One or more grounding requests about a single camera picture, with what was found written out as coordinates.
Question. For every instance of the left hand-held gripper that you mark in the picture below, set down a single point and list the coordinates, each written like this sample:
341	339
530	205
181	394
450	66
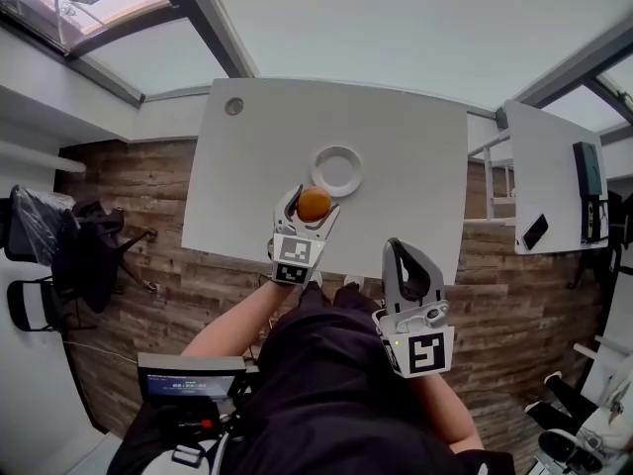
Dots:
296	253

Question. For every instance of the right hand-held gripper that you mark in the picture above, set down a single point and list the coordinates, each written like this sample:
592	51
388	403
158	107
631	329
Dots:
420	344

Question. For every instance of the black screen device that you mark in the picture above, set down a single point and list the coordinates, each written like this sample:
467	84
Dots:
190	381

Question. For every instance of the person's right forearm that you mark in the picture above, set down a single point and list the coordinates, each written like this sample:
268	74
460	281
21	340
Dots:
452	418

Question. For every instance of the black office chair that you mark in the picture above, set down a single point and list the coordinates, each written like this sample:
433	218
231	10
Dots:
89	260

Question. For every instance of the black chair with plastic cover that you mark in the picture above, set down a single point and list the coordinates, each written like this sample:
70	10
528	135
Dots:
37	225

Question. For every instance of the round orange food bun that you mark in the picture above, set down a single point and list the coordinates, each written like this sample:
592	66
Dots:
313	205

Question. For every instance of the black smartphone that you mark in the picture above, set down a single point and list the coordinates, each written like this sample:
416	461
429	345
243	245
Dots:
535	231

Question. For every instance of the person's left forearm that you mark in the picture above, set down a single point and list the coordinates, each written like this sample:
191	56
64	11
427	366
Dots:
232	322

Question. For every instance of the person's black clothing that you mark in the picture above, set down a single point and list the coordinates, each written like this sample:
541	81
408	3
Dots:
326	394

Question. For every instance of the black folding chair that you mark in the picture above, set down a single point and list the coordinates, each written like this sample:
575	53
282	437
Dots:
32	305

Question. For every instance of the black and yellow device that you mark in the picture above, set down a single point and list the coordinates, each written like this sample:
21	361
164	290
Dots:
592	219

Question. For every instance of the dark green box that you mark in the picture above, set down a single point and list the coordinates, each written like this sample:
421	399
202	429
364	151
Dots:
589	168

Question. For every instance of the white metal table frame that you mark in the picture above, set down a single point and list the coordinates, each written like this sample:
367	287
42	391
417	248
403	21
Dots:
492	176

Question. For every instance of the black rig with red button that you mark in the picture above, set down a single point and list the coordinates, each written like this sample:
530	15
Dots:
203	421

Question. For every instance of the white side table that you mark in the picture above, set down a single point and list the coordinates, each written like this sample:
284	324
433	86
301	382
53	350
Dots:
549	176

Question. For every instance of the blue and white buckle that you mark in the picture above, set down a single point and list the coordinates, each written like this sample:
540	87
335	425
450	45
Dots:
189	455

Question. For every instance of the person's white shoe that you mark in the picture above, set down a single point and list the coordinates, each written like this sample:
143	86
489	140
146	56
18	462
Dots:
354	280
316	278

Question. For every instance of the white round plate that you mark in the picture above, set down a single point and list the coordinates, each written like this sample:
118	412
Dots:
336	171

